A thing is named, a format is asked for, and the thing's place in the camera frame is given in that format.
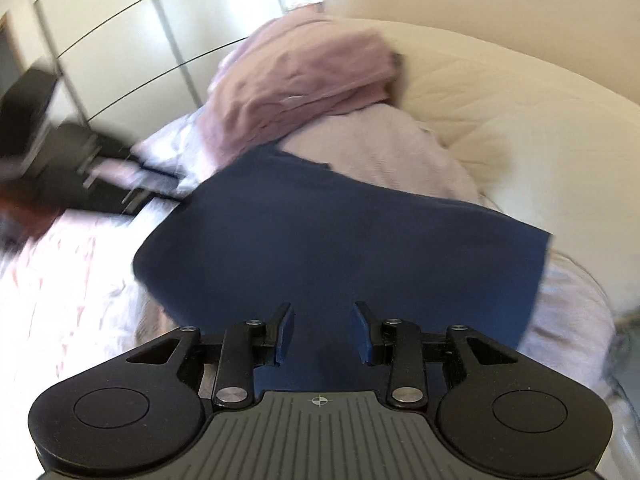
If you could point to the folded pink quilt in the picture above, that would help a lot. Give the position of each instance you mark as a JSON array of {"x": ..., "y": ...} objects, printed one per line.
[{"x": 288, "y": 72}]

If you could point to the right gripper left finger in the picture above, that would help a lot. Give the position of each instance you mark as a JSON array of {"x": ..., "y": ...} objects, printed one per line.
[{"x": 246, "y": 346}]

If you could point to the pink white bed cover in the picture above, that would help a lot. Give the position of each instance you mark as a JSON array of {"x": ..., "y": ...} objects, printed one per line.
[{"x": 70, "y": 300}]

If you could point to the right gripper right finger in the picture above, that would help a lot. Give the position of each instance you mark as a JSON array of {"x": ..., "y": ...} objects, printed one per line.
[{"x": 397, "y": 345}]

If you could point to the person left hand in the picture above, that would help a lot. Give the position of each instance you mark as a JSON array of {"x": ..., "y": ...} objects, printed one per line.
[{"x": 25, "y": 214}]

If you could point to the blue cloth garment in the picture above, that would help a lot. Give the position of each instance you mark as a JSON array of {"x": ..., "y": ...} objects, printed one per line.
[{"x": 273, "y": 228}]

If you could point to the cream upholstered headboard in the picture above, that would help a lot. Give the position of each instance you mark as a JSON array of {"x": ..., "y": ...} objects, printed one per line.
[{"x": 545, "y": 145}]

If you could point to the white wardrobe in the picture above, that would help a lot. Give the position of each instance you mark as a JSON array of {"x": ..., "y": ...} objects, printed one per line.
[{"x": 130, "y": 65}]

